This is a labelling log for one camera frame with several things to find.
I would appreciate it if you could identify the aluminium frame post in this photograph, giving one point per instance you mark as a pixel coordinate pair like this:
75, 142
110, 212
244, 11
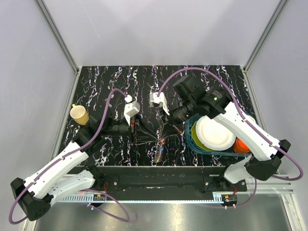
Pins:
267, 30
57, 35

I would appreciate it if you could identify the orange cup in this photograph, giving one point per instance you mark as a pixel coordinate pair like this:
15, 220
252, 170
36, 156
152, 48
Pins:
239, 147

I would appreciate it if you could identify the teal plastic dish basket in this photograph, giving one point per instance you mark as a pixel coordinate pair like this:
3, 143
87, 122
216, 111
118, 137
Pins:
188, 135

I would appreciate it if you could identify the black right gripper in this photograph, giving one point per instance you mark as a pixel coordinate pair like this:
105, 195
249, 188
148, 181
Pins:
174, 127

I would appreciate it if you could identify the white plate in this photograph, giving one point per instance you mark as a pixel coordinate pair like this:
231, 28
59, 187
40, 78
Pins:
213, 135

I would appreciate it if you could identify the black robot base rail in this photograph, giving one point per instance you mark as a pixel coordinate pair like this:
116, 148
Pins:
166, 183

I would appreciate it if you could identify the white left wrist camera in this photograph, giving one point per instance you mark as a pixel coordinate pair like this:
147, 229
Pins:
131, 108

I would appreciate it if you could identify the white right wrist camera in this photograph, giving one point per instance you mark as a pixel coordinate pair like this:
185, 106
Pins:
158, 100

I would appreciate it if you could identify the yellow mug on table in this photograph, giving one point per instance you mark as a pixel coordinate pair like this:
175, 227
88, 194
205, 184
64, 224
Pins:
79, 114

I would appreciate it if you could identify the yellow-green plate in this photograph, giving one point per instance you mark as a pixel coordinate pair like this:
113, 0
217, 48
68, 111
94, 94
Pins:
197, 141

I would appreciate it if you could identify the right aluminium frame post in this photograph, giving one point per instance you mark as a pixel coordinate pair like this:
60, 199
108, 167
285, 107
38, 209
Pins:
267, 30

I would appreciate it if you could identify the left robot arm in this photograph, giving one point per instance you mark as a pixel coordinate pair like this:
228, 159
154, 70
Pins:
39, 192

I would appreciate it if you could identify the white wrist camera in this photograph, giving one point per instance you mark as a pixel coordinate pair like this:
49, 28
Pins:
158, 100
131, 108

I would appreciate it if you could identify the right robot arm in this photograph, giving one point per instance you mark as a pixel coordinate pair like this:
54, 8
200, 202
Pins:
219, 106

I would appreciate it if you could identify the left aluminium frame post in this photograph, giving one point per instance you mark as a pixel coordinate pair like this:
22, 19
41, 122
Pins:
57, 35

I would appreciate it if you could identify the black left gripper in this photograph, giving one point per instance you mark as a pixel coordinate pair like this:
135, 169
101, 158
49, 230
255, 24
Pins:
135, 125

